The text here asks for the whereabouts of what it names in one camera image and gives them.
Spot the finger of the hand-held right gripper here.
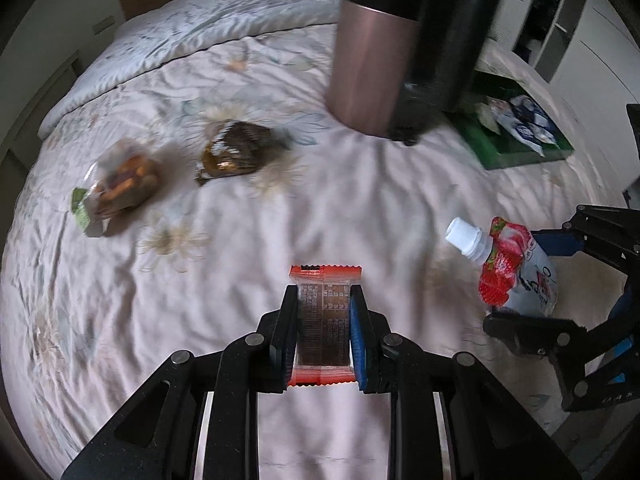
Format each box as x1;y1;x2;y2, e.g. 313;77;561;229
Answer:
530;204;640;281
482;285;640;413

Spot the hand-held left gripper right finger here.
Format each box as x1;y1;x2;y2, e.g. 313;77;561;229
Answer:
347;284;583;480

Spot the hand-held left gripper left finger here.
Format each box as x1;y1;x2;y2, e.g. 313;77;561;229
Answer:
60;284;301;480

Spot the small red-edged snack packet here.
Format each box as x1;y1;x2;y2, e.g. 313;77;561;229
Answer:
288;263;362;387

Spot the white red spouted pouch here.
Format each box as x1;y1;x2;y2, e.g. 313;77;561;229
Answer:
445;216;558;318

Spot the green tray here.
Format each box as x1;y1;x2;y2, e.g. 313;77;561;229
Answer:
447;71;575;171

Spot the long white blue snack packet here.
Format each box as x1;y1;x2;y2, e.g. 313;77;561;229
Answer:
475;100;506;133

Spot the clear bag of orange snacks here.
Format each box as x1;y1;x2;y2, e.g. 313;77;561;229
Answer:
70;141;163;238

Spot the floral bedspread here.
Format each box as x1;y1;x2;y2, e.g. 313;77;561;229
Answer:
0;15;640;480

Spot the brown bread packet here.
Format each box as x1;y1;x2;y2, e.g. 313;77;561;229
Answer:
194;120;293;187

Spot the white wardrobe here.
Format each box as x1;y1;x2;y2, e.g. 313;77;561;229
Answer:
550;0;640;111

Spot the copper and black pedal bin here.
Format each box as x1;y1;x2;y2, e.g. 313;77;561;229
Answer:
325;0;506;147

